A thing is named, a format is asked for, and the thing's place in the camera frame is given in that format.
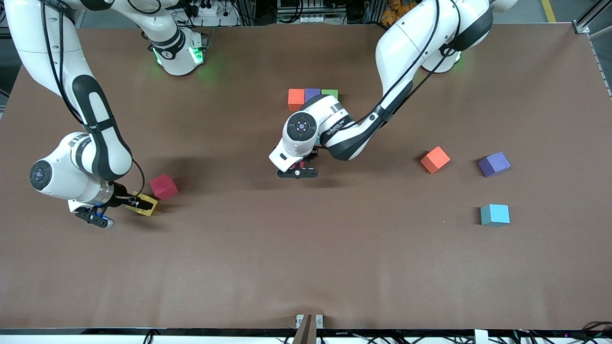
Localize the yellow foam block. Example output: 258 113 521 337
125 191 158 217

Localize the white power strip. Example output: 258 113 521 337
189 0 225 18
282 13 345 24

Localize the bag of orange items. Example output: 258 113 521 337
381 0 417 25

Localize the light blue foam block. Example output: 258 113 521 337
481 204 511 226

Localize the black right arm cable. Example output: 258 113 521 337
41 0 146 196

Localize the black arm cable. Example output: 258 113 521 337
41 0 146 196
368 0 462 122

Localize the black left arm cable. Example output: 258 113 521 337
368 0 462 122

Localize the small metal bracket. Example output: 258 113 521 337
295 314 324 329

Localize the brown post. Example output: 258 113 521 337
293 314 317 344

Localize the aluminium frame post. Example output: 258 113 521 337
571 0 612 35

